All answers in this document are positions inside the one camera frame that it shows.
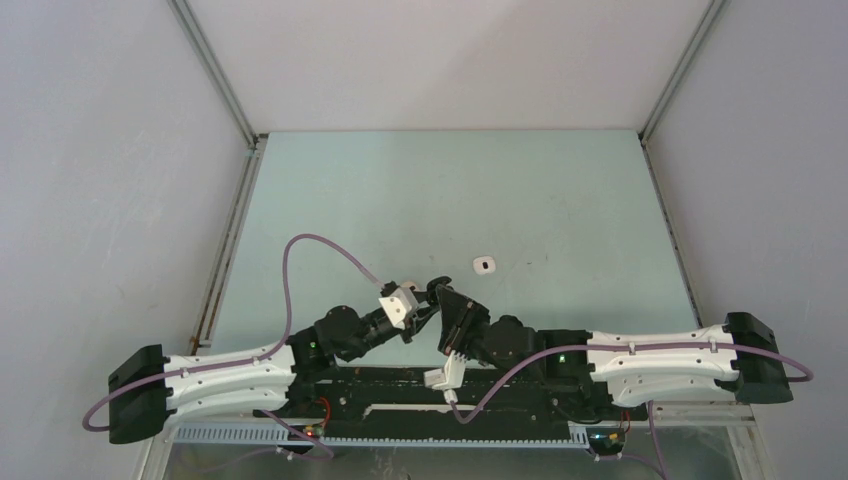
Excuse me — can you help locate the white earbud charging case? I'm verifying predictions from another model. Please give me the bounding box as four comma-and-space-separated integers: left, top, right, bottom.
472, 256, 497, 276

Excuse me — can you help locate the grey slotted cable duct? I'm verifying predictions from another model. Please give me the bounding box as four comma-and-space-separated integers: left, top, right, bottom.
172, 422, 589, 449

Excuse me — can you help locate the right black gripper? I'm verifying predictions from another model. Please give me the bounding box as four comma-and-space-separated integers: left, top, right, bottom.
437, 284, 495, 365

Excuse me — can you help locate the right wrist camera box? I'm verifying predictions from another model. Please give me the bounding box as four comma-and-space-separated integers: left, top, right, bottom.
423, 351, 467, 404

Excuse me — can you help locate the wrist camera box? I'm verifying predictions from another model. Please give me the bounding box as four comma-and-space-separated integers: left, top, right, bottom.
379, 282, 417, 330
423, 351, 467, 404

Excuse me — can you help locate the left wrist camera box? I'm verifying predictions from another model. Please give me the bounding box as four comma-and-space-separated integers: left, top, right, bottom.
379, 282, 417, 330

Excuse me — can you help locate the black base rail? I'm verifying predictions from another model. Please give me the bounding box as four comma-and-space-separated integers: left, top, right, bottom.
251, 362, 651, 444

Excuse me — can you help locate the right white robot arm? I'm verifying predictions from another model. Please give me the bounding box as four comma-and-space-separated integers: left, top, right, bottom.
424, 285, 793, 418

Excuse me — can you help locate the right aluminium frame post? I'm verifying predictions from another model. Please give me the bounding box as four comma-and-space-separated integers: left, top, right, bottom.
638, 0, 731, 327

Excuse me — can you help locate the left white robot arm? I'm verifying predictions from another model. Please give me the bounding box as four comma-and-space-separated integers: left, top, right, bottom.
107, 287, 440, 445

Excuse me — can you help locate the left aluminium frame post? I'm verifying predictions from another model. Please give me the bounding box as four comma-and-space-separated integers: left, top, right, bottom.
168, 0, 267, 354

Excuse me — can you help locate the aluminium frame post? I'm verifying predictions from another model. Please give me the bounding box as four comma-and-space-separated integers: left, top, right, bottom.
168, 0, 267, 354
638, 0, 731, 327

